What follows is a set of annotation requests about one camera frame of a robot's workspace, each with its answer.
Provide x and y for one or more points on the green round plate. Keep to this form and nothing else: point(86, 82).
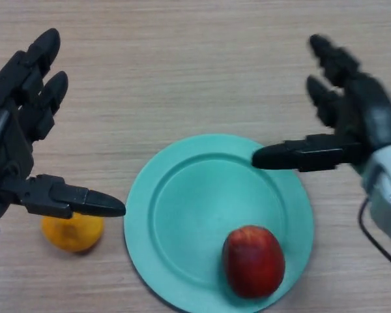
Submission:
point(189, 234)

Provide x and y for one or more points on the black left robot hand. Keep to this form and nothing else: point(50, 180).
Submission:
point(9, 137)

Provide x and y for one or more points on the red apple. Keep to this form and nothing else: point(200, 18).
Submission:
point(254, 261)

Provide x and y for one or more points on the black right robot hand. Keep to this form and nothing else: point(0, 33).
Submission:
point(371, 114)

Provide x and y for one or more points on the orange yellow pear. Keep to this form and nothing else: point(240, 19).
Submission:
point(71, 234)

